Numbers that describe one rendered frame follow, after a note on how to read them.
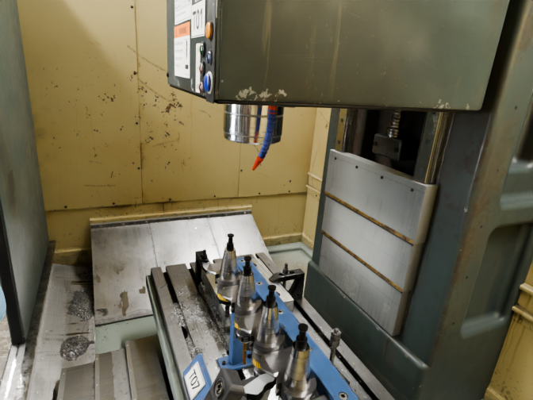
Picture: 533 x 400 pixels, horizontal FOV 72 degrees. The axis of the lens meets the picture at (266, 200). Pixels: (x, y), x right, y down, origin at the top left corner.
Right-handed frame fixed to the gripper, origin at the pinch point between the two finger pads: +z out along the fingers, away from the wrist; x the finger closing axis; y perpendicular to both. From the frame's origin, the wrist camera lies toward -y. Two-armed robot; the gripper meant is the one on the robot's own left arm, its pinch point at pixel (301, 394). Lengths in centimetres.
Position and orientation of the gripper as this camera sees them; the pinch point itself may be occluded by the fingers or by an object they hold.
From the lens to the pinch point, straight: 66.9
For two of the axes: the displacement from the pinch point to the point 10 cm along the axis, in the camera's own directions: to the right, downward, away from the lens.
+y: -0.4, 9.4, 3.4
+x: 4.1, 3.3, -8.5
